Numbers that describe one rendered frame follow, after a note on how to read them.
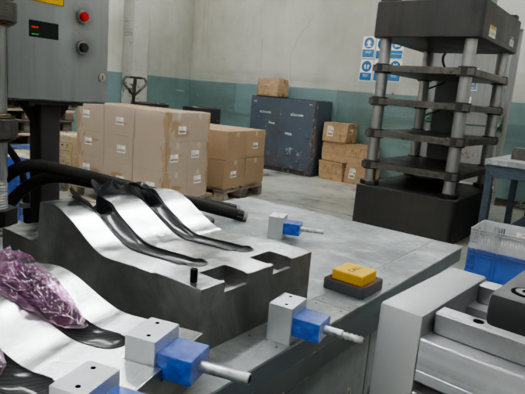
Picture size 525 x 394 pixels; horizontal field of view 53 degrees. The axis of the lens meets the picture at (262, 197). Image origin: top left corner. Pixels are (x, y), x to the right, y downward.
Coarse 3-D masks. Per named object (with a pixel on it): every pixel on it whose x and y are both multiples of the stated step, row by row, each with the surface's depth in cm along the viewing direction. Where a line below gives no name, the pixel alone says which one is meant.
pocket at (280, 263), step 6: (270, 252) 84; (252, 258) 81; (258, 258) 82; (264, 258) 83; (270, 258) 84; (276, 258) 83; (282, 258) 82; (288, 258) 81; (276, 264) 83; (282, 264) 83; (288, 264) 82; (276, 270) 79
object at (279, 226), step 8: (272, 216) 124; (280, 216) 125; (272, 224) 124; (280, 224) 124; (288, 224) 124; (296, 224) 124; (272, 232) 125; (280, 232) 124; (288, 232) 124; (296, 232) 124; (312, 232) 124; (320, 232) 124
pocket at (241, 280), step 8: (200, 272) 72; (208, 272) 73; (216, 272) 74; (224, 272) 76; (232, 272) 75; (240, 272) 74; (224, 280) 76; (232, 280) 75; (240, 280) 74; (232, 288) 71
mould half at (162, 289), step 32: (160, 192) 101; (32, 224) 98; (64, 224) 83; (96, 224) 83; (160, 224) 91; (192, 224) 95; (64, 256) 84; (96, 256) 78; (128, 256) 78; (192, 256) 79; (224, 256) 79; (288, 256) 82; (96, 288) 79; (128, 288) 74; (160, 288) 70; (192, 288) 66; (224, 288) 69; (256, 288) 75; (288, 288) 82; (192, 320) 67; (224, 320) 70; (256, 320) 76
